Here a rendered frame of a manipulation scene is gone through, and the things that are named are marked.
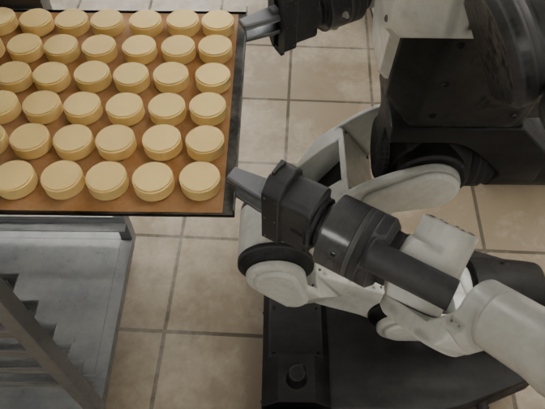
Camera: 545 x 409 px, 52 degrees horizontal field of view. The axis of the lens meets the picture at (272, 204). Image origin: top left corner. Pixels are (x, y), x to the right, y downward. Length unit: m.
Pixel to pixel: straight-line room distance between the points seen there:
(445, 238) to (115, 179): 0.39
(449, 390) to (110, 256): 0.89
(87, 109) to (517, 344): 0.58
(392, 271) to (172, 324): 1.05
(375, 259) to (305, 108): 1.47
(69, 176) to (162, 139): 0.12
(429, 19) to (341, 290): 0.71
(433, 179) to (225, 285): 0.91
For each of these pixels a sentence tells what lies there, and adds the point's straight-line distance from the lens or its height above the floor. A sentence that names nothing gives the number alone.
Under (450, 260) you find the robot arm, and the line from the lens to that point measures 0.62.
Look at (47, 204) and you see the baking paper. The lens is 0.73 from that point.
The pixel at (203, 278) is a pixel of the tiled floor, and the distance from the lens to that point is 1.62.
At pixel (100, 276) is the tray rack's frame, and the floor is 0.15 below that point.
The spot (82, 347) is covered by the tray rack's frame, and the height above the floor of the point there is 0.15.
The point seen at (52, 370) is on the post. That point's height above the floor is 0.42.
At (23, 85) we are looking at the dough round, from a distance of 0.88.
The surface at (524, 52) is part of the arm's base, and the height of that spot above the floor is 1.16.
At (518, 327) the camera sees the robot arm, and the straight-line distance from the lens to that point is 0.54.
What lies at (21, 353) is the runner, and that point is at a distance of 1.15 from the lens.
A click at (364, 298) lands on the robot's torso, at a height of 0.35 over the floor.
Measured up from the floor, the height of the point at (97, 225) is 0.23.
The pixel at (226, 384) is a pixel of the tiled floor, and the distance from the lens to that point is 1.49.
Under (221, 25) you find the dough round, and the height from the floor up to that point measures 0.88.
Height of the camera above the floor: 1.41
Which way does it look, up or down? 54 degrees down
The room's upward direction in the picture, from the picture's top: straight up
